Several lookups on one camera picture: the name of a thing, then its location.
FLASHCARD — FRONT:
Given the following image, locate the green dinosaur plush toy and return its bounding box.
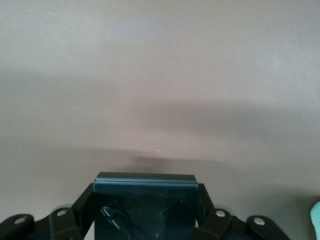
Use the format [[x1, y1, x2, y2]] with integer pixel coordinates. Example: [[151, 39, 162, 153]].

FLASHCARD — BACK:
[[309, 199, 320, 227]]

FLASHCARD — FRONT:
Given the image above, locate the small black box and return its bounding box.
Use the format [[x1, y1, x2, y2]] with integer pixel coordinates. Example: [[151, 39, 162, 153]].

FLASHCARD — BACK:
[[93, 171, 200, 240]]

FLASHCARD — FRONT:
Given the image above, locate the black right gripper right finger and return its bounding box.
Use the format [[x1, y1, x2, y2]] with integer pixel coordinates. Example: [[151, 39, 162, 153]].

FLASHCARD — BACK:
[[196, 183, 292, 240]]

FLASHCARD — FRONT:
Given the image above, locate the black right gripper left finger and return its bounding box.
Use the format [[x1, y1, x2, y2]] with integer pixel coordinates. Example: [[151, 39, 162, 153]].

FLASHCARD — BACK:
[[0, 183, 96, 240]]

